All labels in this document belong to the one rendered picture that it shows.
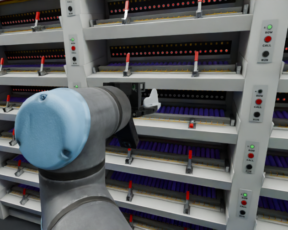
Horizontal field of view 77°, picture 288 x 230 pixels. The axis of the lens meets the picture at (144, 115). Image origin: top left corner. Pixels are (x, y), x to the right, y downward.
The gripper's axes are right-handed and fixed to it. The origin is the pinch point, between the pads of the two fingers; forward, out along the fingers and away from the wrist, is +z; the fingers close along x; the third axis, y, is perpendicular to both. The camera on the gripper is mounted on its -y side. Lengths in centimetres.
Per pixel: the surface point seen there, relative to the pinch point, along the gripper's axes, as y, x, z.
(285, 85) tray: 6.3, -41.9, 16.4
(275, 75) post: 9.3, -38.5, 15.8
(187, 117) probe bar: -6.8, -12.3, 21.0
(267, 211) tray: -44, -46, 25
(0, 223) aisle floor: -83, 99, 16
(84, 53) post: 18.2, 30.3, 15.9
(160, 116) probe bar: -7.5, -1.3, 21.2
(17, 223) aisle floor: -83, 89, 19
